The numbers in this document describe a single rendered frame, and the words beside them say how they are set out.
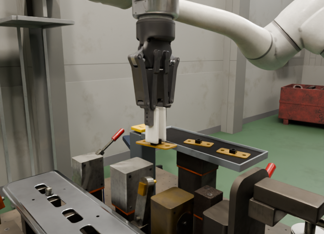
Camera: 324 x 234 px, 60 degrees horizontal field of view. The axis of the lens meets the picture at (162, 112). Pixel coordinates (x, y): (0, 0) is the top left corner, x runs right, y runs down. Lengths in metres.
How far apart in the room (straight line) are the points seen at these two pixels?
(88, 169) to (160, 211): 0.40
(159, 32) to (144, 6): 0.05
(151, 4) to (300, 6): 0.55
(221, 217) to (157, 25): 0.41
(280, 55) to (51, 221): 0.81
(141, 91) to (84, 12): 2.92
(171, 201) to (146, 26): 0.40
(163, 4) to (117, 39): 3.08
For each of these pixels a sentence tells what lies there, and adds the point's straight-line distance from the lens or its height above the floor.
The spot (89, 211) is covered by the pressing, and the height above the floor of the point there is 1.00.
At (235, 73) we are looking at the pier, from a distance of 4.99.
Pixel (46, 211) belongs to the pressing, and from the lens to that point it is 0.87.
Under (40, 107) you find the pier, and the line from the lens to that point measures 2.91.
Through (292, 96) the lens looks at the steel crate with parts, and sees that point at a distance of 6.05.
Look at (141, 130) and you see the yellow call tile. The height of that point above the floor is 1.16.
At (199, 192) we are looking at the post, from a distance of 0.69.
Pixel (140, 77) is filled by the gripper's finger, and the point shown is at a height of 1.38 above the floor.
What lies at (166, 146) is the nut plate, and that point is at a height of 1.24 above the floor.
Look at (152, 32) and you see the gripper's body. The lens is 0.52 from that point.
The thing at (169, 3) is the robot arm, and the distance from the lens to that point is 0.54.
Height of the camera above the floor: 1.42
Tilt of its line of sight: 12 degrees down
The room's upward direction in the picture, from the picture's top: straight up
